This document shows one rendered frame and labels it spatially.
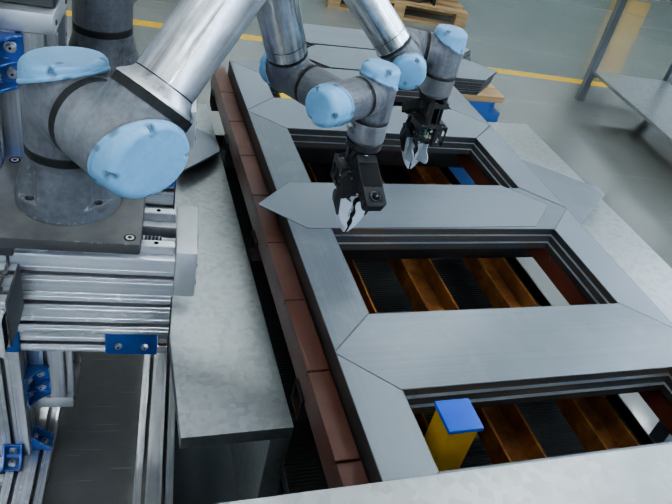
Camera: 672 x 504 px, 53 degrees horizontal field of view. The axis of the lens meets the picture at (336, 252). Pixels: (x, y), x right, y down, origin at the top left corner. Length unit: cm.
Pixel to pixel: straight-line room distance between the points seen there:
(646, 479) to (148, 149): 71
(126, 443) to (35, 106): 104
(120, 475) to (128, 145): 106
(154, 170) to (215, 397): 53
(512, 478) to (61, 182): 71
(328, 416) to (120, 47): 84
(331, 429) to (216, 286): 54
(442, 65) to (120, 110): 88
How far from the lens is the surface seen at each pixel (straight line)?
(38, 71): 96
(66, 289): 114
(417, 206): 158
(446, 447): 109
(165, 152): 88
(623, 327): 147
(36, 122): 99
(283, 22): 119
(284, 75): 125
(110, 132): 86
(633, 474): 91
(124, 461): 177
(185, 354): 135
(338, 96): 117
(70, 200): 103
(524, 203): 174
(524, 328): 133
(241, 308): 146
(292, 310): 125
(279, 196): 149
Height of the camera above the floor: 165
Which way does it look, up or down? 36 degrees down
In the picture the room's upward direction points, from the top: 14 degrees clockwise
